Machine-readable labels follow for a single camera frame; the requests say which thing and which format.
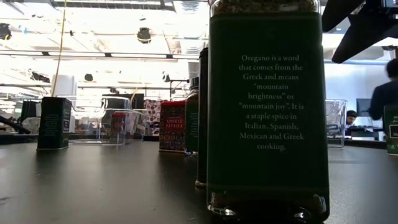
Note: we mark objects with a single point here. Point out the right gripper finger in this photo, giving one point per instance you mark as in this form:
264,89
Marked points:
363,31
340,11

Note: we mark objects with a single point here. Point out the dark green spice tin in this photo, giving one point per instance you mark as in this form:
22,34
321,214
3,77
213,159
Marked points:
391,130
202,124
53,124

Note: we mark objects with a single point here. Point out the oregano glass spice jar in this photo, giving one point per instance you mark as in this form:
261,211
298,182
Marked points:
267,93
192,124

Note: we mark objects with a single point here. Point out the smoked paprika tin red lid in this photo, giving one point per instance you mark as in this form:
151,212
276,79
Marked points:
118,127
172,130

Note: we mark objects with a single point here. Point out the person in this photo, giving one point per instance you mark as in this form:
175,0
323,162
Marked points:
351,117
384,96

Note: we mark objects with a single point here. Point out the black monitor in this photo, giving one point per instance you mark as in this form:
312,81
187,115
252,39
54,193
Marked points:
138,101
362,107

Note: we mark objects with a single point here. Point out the clear plastic bin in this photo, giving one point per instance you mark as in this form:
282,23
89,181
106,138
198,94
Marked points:
337,124
136,124

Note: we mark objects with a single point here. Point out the black desk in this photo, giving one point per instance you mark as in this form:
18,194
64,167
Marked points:
360,129

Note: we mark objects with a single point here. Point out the black ceiling spotlight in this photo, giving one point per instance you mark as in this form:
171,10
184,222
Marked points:
166,77
89,77
4,31

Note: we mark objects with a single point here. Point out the black dome ceiling lamp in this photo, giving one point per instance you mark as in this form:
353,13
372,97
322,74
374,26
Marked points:
144,35

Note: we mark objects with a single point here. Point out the red white patterned cloth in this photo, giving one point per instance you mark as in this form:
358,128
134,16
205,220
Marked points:
153,118

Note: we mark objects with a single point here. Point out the black chair back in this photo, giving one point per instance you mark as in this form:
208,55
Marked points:
29,110

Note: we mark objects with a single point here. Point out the grey crumpled cover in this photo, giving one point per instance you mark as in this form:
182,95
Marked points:
31,126

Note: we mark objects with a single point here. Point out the black frame strut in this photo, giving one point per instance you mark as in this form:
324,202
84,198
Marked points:
15,125

